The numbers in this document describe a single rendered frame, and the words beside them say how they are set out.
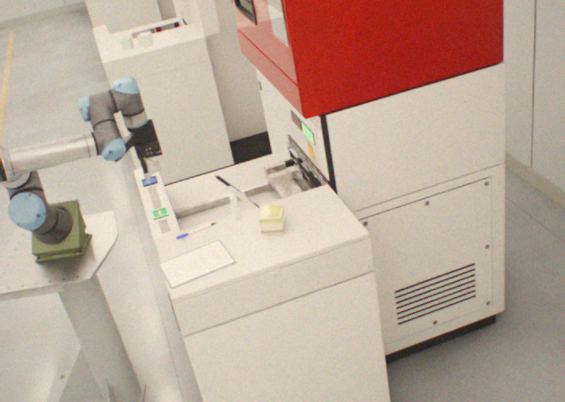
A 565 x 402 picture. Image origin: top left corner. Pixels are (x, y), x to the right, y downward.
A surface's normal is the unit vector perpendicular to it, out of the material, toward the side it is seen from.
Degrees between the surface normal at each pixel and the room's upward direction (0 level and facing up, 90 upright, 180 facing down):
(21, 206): 50
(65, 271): 0
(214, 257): 0
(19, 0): 90
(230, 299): 90
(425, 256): 90
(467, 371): 0
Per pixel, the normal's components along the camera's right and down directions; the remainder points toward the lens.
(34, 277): -0.16, -0.85
